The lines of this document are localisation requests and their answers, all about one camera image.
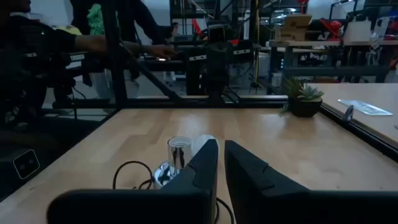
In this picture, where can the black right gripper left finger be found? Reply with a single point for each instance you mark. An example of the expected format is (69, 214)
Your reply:
(186, 202)

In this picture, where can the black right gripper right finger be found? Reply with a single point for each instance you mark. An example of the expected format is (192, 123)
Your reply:
(264, 199)

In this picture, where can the chrome lamp base with socket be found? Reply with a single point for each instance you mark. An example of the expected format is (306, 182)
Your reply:
(178, 152)

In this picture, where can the white light bulb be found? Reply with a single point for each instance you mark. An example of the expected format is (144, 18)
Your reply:
(200, 143)

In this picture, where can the person's hand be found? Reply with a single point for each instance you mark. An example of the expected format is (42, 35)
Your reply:
(160, 51)

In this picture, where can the cardboard box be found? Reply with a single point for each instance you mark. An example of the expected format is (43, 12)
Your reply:
(293, 28)

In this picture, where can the person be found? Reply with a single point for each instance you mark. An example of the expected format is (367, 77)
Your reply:
(130, 18)
(31, 46)

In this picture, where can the background workbench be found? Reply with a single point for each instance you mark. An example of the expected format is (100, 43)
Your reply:
(311, 43)

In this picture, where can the small potted succulent plant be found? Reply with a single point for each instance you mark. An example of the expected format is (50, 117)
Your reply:
(303, 107)

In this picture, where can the red plastic object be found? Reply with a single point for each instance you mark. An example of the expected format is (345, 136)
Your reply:
(332, 26)

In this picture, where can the green crumpled cloth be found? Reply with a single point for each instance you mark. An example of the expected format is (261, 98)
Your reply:
(95, 21)

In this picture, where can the white plastic container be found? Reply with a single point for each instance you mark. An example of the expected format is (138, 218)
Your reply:
(357, 31)

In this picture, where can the light wooden desk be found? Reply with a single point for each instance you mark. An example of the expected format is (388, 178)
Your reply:
(357, 93)

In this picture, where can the white-edged square device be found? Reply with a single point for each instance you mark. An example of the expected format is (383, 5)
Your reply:
(26, 164)

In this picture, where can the black aluminium table frame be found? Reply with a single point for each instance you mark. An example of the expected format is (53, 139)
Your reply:
(202, 102)

